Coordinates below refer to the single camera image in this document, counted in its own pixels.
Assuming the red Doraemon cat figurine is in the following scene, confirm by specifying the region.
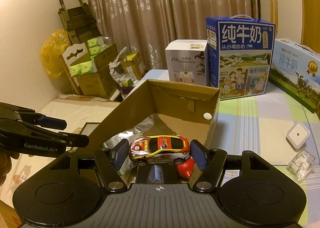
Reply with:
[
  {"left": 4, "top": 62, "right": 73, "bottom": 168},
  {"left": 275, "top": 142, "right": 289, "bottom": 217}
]
[{"left": 177, "top": 157, "right": 195, "bottom": 179}]

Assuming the silver green foil pouch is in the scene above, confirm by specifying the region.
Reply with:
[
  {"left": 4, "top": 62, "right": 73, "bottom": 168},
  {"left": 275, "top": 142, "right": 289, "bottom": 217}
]
[{"left": 101, "top": 115, "right": 155, "bottom": 175}]

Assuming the black shaver box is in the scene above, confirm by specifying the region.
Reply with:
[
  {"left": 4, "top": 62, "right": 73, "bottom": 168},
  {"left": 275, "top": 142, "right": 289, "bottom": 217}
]
[{"left": 136, "top": 164, "right": 181, "bottom": 184}]

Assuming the red yellow toy car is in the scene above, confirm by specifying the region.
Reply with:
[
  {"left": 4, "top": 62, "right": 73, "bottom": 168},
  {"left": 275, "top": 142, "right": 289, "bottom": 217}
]
[{"left": 129, "top": 136, "right": 191, "bottom": 166}]

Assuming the person's left hand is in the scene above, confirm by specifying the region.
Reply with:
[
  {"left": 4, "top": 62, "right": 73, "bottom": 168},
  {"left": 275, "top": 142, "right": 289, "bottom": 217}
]
[{"left": 0, "top": 148, "right": 20, "bottom": 186}]

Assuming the dark framed picture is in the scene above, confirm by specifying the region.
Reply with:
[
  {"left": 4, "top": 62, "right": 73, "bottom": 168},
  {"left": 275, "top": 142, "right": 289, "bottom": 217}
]
[{"left": 80, "top": 122, "right": 100, "bottom": 136}]

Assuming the brown cardboard box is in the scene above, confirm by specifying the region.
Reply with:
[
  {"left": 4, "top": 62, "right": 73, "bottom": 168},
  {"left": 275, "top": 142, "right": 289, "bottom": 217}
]
[{"left": 78, "top": 79, "right": 220, "bottom": 155}]

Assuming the cardboard box with tissue packs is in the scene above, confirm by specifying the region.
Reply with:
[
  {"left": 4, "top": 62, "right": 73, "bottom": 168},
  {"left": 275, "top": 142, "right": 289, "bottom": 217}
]
[{"left": 76, "top": 36, "right": 118, "bottom": 99}]

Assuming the yellow plastic bag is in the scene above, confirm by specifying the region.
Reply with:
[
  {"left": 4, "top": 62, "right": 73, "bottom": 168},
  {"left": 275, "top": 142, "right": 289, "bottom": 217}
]
[{"left": 40, "top": 29, "right": 71, "bottom": 79}]

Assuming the white carved wooden board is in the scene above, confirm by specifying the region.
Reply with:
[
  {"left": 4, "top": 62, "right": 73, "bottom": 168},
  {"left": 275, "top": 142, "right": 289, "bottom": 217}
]
[{"left": 60, "top": 41, "right": 91, "bottom": 95}]

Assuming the small clear plastic box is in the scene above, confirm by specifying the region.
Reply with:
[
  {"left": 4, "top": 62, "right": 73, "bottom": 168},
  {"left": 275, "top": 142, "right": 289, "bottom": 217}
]
[{"left": 286, "top": 150, "right": 315, "bottom": 183}]

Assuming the white square night light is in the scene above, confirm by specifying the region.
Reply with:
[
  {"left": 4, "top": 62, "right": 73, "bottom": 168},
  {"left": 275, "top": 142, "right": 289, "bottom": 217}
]
[{"left": 286, "top": 121, "right": 310, "bottom": 150}]

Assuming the small open cardboard box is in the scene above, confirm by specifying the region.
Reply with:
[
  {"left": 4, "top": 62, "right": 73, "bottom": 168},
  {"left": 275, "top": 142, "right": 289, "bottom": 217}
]
[{"left": 108, "top": 46, "right": 147, "bottom": 94}]

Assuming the white humidifier box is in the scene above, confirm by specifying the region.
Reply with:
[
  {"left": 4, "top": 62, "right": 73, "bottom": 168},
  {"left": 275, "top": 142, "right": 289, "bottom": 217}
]
[{"left": 165, "top": 39, "right": 208, "bottom": 86}]

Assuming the blue milk carton box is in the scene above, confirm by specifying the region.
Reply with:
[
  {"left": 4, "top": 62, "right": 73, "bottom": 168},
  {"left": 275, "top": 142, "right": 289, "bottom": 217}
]
[{"left": 206, "top": 14, "right": 276, "bottom": 100}]

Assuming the green light-blue milk carton box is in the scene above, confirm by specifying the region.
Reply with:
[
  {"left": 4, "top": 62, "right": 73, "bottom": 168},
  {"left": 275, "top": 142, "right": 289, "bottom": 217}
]
[{"left": 269, "top": 38, "right": 319, "bottom": 114}]

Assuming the beige curtain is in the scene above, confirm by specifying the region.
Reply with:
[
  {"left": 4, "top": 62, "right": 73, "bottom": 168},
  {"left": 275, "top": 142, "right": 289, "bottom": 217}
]
[{"left": 88, "top": 0, "right": 260, "bottom": 69}]

